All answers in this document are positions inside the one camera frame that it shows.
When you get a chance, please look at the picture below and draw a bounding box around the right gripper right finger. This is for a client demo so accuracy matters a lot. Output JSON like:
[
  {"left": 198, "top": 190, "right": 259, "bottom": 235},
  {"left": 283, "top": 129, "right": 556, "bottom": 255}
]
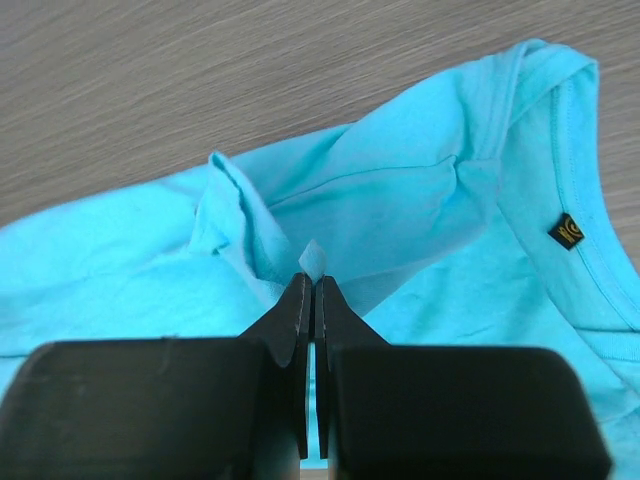
[{"left": 314, "top": 276, "right": 613, "bottom": 479}]

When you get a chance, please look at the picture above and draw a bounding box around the cyan t shirt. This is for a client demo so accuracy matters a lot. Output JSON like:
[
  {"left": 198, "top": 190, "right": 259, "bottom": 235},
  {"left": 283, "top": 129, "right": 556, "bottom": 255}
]
[{"left": 1, "top": 39, "right": 639, "bottom": 479}]

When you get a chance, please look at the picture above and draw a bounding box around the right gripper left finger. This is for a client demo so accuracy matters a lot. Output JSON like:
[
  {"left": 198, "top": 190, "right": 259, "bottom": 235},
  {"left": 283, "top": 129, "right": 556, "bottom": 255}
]
[{"left": 1, "top": 274, "right": 313, "bottom": 479}]

